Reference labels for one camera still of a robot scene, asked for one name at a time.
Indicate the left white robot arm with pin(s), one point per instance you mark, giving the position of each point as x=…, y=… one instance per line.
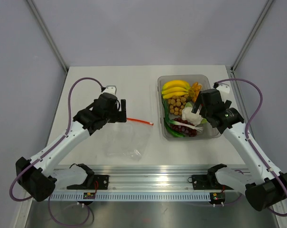
x=37, y=175

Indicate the left small circuit board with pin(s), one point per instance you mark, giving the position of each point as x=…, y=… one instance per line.
x=89, y=195

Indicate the brown longan cluster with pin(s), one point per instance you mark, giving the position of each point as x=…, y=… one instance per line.
x=176, y=104

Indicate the white slotted cable duct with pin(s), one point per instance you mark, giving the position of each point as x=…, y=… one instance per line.
x=134, y=196

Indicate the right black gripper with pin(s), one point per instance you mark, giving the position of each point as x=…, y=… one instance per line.
x=199, y=101

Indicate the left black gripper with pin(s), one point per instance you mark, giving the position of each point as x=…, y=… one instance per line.
x=122, y=118

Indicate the green chili pepper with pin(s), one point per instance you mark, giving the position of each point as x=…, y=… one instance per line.
x=173, y=132

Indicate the white cauliflower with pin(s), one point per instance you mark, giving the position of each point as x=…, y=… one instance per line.
x=193, y=118

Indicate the small circuit board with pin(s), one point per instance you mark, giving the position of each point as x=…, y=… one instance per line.
x=89, y=195
x=218, y=196

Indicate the orange yellow pepper cluster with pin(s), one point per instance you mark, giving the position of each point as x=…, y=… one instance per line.
x=194, y=90

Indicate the yellow banana bunch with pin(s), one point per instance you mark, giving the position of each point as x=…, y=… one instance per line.
x=175, y=88

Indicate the aluminium rail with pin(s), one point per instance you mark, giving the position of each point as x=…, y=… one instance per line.
x=149, y=178

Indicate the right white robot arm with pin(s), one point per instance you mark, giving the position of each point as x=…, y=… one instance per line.
x=267, y=184

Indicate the right small circuit board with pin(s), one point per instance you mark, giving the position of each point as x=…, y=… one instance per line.
x=218, y=196

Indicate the red grape bunch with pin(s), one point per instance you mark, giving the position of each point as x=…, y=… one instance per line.
x=184, y=130

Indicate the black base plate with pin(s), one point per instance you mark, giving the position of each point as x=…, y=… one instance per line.
x=205, y=180
x=92, y=181

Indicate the clear zip top bag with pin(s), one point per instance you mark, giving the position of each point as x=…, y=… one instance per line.
x=127, y=140

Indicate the clear plastic food bin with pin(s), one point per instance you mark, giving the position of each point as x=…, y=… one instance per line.
x=208, y=132

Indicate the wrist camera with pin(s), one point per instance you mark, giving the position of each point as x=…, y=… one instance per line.
x=223, y=88
x=111, y=89

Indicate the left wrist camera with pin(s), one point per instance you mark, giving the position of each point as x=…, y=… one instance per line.
x=111, y=89

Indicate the frame post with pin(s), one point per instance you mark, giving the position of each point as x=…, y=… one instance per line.
x=43, y=27
x=252, y=34

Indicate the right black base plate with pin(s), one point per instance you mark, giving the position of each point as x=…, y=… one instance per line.
x=205, y=180

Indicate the left frame post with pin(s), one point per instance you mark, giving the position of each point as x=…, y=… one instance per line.
x=43, y=27

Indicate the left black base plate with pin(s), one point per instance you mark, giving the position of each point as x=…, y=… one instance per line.
x=92, y=181

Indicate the right frame post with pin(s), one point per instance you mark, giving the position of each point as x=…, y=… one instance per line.
x=252, y=34

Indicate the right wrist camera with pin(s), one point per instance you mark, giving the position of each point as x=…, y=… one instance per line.
x=223, y=88

